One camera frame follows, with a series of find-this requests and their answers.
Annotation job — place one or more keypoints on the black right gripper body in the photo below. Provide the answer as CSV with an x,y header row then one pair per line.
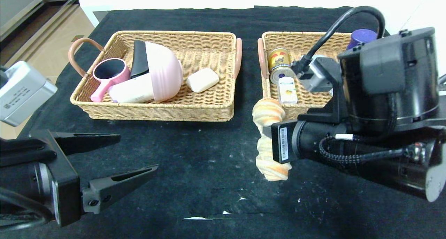
x,y
283,142

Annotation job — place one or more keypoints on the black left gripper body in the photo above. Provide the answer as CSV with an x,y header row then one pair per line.
x,y
65,178

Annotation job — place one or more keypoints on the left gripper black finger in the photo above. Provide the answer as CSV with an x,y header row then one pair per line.
x,y
87,141
115,186

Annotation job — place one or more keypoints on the striped orange bread roll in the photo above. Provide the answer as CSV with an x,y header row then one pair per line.
x,y
266,113

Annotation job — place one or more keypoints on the purple-lidded white jar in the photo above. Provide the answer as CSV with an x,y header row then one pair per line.
x,y
134,91

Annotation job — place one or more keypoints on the gold drink can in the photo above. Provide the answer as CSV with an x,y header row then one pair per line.
x,y
278,63

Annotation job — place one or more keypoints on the pink bowl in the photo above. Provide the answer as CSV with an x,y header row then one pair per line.
x,y
163,75

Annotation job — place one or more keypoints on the white soap bar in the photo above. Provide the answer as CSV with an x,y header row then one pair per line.
x,y
202,80

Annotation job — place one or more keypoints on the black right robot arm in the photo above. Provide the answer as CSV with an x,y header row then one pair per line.
x,y
383,92

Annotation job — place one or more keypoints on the wicker basket holding pink mug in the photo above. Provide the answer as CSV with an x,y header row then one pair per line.
x,y
209,103

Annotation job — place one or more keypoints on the wicker basket holding food items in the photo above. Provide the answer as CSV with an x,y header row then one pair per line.
x,y
303,40

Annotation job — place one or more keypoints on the small white juice carton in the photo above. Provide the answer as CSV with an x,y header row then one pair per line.
x,y
287,91

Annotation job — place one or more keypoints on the black glasses case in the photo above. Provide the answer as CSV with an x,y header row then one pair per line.
x,y
140,59

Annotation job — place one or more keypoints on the blue cap spray can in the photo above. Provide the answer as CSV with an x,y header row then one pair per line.
x,y
362,37

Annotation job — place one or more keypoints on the grey metal shelf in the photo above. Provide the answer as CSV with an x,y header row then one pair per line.
x,y
21,9

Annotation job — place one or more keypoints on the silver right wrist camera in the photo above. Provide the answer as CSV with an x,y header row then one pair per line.
x,y
318,77

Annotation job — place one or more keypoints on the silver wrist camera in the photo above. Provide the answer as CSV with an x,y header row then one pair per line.
x,y
318,77
22,92

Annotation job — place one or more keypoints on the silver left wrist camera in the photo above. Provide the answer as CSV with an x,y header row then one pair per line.
x,y
22,92

